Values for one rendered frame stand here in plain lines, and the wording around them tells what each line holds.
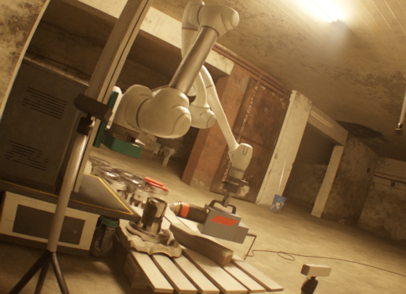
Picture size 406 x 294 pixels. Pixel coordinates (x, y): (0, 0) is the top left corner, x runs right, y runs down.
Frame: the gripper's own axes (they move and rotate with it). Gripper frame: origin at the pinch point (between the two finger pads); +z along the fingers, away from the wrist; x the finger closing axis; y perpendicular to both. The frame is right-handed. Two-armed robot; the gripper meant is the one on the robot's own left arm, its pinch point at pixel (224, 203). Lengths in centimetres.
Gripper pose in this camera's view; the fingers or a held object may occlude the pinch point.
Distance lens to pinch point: 182.7
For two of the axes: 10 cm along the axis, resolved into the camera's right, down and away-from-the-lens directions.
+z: -3.4, 9.4, -0.5
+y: -9.1, -3.5, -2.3
